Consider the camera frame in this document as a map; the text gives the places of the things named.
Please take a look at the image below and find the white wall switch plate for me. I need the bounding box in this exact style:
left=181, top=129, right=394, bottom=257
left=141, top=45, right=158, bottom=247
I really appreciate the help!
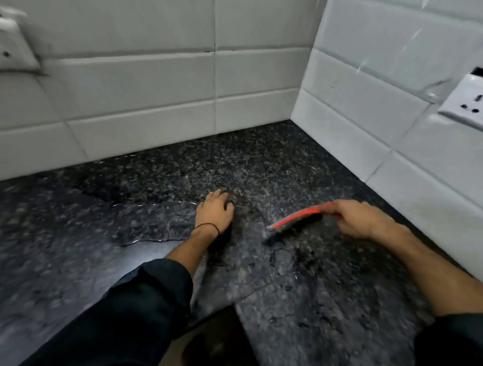
left=0, top=6, right=43, bottom=74

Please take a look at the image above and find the black wrist band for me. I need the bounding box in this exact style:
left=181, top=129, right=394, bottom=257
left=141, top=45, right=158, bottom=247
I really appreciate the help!
left=195, top=222, right=220, bottom=238

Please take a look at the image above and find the person's left forearm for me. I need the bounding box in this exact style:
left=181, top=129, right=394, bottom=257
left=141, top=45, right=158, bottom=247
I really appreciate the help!
left=19, top=225, right=220, bottom=366

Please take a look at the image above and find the white wall socket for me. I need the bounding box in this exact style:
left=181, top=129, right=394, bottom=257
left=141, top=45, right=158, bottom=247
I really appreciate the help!
left=438, top=67, right=483, bottom=132

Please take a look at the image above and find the person's right hand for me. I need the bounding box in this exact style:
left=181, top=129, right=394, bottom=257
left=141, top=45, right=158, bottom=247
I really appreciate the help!
left=327, top=199, right=401, bottom=242

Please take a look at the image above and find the person's right forearm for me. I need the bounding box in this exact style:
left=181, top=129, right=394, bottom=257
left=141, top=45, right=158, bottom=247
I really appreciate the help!
left=389, top=223, right=483, bottom=366

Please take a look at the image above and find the red and black squeegee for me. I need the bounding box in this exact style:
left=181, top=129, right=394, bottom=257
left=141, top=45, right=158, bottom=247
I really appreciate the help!
left=264, top=202, right=342, bottom=244

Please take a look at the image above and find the person's left hand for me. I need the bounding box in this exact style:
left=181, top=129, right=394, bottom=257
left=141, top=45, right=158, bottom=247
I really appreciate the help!
left=195, top=189, right=235, bottom=238

